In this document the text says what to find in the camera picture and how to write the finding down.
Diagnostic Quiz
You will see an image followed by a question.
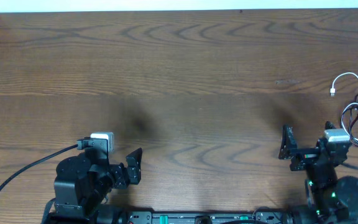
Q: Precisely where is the white USB cable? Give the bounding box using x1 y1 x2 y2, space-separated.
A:
329 72 358 145

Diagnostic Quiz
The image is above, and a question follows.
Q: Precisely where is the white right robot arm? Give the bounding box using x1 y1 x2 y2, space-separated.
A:
278 121 358 223

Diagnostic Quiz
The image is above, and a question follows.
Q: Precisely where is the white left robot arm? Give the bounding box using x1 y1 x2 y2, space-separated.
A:
42 138 143 224

